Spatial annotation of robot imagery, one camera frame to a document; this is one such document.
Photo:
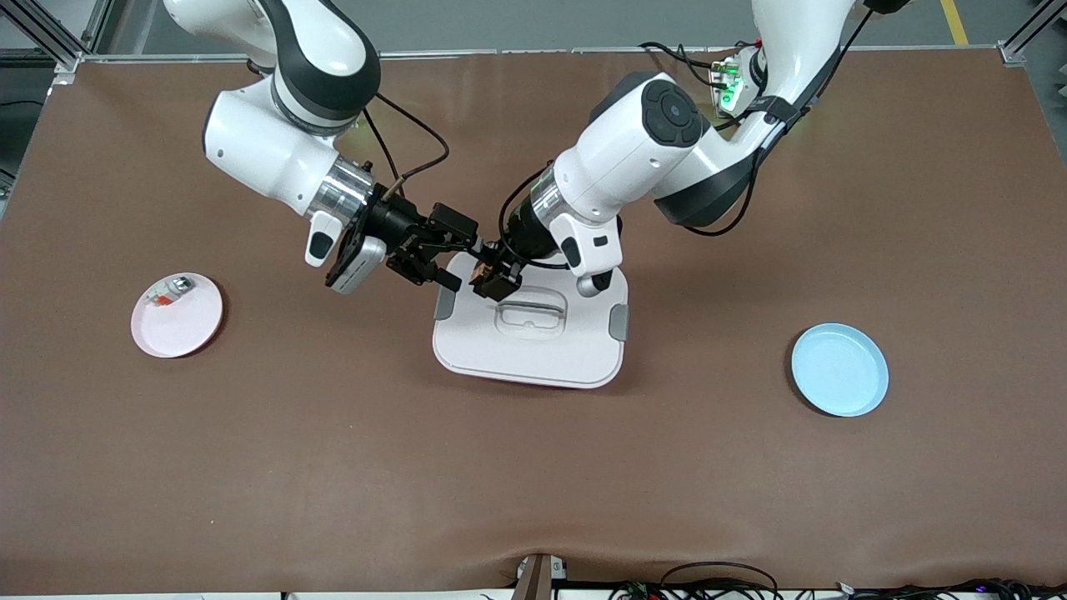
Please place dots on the black and orange switch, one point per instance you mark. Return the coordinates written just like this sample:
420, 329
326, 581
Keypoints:
482, 272

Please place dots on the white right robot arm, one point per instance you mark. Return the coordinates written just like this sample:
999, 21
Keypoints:
258, 158

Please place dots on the white and red switch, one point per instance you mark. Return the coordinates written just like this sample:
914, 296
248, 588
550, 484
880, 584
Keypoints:
171, 290

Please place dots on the white lidded storage box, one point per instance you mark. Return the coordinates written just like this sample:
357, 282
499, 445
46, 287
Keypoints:
533, 358

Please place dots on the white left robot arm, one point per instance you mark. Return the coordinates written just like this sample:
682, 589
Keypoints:
633, 158

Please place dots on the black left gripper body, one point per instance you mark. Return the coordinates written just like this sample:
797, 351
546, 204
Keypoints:
526, 238

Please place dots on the light blue round plate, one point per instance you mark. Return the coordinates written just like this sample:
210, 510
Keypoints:
838, 371

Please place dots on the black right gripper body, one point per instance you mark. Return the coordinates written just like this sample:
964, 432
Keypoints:
392, 221

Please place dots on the pink round plate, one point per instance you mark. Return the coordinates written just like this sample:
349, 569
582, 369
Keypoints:
179, 329

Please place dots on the aluminium frame post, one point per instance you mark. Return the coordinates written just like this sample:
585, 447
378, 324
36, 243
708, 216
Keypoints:
1011, 52
98, 21

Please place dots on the brown camera mount bracket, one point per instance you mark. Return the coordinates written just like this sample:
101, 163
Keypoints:
533, 579

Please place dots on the silver table edge rail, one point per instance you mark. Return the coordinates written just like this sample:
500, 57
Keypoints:
542, 52

